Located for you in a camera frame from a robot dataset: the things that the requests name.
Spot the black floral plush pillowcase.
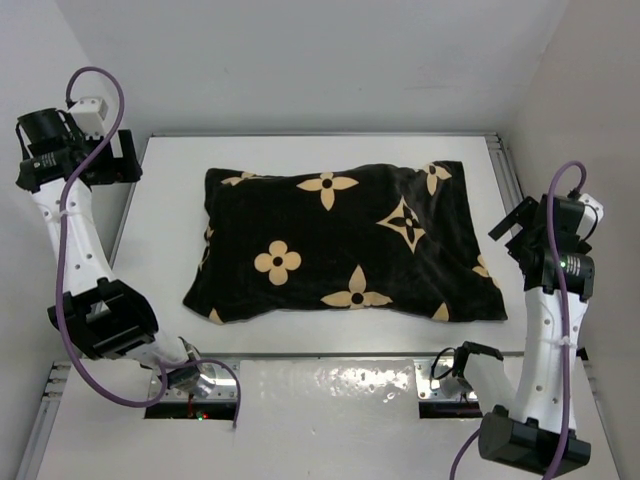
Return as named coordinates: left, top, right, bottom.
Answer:
left=183, top=160, right=507, bottom=324

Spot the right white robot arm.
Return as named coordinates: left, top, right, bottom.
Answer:
left=440, top=193, right=604, bottom=478

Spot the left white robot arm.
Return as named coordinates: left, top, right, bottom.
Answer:
left=16, top=108, right=201, bottom=394

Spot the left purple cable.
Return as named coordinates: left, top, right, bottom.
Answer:
left=53, top=65, right=242, bottom=431

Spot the purple cable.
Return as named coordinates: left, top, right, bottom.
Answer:
left=53, top=65, right=242, bottom=431
left=447, top=160, right=589, bottom=480

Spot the right aluminium frame rail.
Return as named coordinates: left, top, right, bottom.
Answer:
left=485, top=134, right=524, bottom=213

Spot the aluminium frame rail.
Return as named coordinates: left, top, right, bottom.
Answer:
left=16, top=361, right=71, bottom=480
left=485, top=134, right=524, bottom=213

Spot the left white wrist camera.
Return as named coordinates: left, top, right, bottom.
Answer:
left=68, top=97, right=109, bottom=139

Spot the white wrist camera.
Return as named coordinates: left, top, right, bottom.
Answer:
left=68, top=97, right=109, bottom=139
left=576, top=193, right=604, bottom=241

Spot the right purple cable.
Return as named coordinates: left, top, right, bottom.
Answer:
left=447, top=160, right=589, bottom=480

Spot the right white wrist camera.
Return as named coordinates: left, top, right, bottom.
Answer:
left=576, top=193, right=604, bottom=241

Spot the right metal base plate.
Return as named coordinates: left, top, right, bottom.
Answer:
left=414, top=357, right=477, bottom=403

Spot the metal base plate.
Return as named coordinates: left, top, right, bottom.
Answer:
left=161, top=363, right=240, bottom=402
left=414, top=357, right=477, bottom=403

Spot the left aluminium frame rail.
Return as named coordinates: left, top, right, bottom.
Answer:
left=16, top=361, right=71, bottom=480

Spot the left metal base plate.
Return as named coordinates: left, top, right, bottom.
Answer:
left=161, top=363, right=240, bottom=402

